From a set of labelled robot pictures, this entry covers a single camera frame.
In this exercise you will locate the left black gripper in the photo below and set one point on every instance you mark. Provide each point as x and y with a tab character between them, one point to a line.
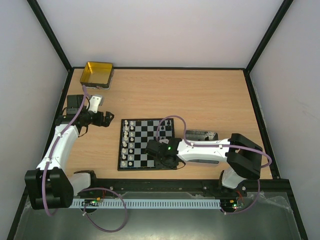
106	123

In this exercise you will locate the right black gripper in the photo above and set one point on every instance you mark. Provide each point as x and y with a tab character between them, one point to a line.
152	148

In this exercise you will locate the black and silver chessboard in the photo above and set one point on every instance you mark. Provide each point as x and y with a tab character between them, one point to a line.
134	136

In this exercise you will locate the pink tin with chess pieces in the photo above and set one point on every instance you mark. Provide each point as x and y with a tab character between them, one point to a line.
202	135

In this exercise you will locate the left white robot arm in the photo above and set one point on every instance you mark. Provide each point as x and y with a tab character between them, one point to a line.
68	126

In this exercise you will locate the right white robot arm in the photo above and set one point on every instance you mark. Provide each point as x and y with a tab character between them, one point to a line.
243	156

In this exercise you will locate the yellow square tin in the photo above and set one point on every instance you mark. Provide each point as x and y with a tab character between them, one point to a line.
97	75

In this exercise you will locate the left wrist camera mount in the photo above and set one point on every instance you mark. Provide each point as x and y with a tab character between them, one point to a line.
94	102

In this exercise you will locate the grey slotted cable duct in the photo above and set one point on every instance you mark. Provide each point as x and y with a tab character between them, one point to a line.
147	204

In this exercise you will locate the black aluminium frame rail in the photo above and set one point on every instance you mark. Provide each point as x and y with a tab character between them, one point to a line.
207	188

